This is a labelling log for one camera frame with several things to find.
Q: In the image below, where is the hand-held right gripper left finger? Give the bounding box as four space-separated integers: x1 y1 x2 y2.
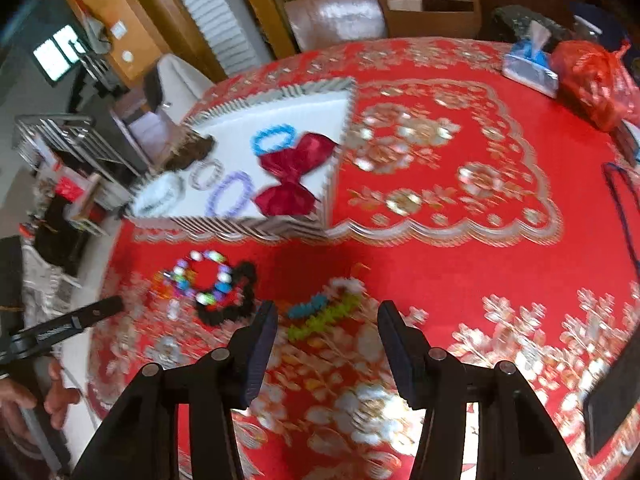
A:
72 302 278 480

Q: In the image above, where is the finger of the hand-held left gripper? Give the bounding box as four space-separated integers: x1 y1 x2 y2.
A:
7 296 125 361

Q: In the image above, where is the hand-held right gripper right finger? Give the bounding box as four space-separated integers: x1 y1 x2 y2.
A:
378 301 583 480

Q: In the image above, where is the teal bead bracelet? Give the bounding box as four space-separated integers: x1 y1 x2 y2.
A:
286 294 329 319

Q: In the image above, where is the multicolour bead bracelet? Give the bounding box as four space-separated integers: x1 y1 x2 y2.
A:
162 249 236 309

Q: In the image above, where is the black scrunchie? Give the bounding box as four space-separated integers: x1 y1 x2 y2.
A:
195 260 258 327

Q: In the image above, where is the white scrunchie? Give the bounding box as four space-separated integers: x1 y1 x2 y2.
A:
131 175 185 217

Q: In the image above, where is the purple bead bracelet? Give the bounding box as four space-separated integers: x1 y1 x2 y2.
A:
206 171 253 217

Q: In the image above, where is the grey hair tie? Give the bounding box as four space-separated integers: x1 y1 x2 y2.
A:
191 159 224 192

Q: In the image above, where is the red satin hair bow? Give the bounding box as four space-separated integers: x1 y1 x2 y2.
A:
254 132 337 217

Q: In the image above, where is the brown scrunchie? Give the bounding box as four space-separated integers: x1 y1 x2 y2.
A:
162 132 217 172

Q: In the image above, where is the blue bead bracelet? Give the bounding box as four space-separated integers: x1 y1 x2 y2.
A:
250 122 299 157

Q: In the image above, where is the striped cardboard tray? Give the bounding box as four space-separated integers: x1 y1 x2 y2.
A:
122 77 358 241

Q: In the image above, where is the person's left hand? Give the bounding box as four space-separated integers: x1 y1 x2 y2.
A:
0 360 81 429

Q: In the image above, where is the red floral tablecloth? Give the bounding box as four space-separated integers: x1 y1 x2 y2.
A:
85 35 640 480

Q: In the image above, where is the black phone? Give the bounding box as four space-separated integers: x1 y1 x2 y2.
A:
584 350 640 457

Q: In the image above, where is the white jacket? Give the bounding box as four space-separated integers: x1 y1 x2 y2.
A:
145 54 216 126

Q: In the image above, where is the blue tissue pack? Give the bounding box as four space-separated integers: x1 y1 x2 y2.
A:
501 21 560 99

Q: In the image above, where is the white ribbed radiator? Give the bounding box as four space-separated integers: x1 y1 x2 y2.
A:
159 0 274 79

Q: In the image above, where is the red plastic bag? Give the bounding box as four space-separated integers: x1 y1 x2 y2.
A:
550 40 640 133

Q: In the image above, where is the brown wooden chair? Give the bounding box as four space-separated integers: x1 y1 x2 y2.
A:
284 0 391 54

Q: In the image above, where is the dark patterned bag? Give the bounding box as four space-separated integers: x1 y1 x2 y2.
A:
492 5 571 44

